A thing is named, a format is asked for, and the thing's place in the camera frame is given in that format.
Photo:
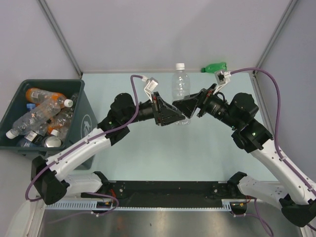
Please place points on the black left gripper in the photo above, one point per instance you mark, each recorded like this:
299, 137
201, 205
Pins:
163, 113

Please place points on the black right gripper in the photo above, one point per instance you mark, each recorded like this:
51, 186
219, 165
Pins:
188, 105

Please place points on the clear bottle white cap back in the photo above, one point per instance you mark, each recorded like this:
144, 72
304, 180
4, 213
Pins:
181, 83

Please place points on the tall clear bottle white cap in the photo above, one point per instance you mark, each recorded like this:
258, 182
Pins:
61, 123

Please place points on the orange label bottle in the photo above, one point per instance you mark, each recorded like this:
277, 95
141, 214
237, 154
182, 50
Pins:
38, 96

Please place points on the clear bottle black cap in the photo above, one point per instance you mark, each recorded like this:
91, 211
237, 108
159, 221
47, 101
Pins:
32, 139

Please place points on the clear bottle silver cap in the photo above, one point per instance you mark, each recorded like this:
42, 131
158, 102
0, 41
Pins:
52, 142

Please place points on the clear bottle blue label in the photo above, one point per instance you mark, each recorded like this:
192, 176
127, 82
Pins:
30, 106

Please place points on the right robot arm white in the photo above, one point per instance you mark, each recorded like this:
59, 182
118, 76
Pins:
296, 197

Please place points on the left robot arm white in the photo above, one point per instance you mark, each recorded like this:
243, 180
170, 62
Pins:
51, 176

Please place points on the dark green plastic bin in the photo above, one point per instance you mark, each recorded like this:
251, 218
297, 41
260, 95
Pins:
83, 120

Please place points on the green bottle at back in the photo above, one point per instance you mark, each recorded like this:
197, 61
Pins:
214, 67

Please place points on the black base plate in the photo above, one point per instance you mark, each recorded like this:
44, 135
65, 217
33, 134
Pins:
171, 194

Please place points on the white cable duct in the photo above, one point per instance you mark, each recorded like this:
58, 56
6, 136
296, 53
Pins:
86, 204

